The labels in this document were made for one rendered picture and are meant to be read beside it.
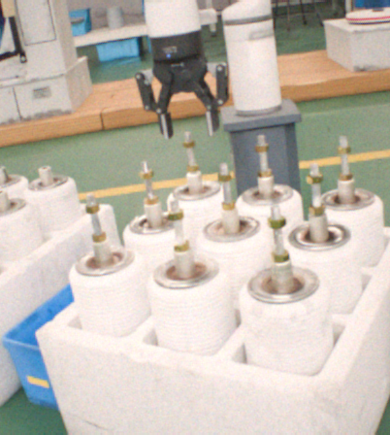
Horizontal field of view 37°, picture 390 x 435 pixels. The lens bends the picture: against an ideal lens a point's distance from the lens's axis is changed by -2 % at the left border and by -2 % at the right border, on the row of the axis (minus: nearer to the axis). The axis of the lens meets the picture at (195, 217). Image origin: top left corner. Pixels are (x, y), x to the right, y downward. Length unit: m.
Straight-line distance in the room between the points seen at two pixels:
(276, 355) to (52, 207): 0.59
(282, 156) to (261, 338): 0.59
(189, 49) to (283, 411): 0.49
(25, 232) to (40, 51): 1.82
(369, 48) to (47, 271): 2.00
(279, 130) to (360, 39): 1.60
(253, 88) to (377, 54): 1.65
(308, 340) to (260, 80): 0.62
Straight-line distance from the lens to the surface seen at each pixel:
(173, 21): 0.83
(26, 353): 0.89
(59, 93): 2.71
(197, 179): 0.91
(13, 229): 1.01
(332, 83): 2.63
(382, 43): 2.73
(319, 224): 0.71
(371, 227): 0.81
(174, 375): 0.67
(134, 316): 0.74
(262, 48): 1.12
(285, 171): 1.16
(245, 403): 0.64
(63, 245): 1.04
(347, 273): 0.71
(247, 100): 1.14
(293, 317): 0.60
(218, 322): 0.67
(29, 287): 0.99
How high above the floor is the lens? 0.56
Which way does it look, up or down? 22 degrees down
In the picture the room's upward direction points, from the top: 9 degrees counter-clockwise
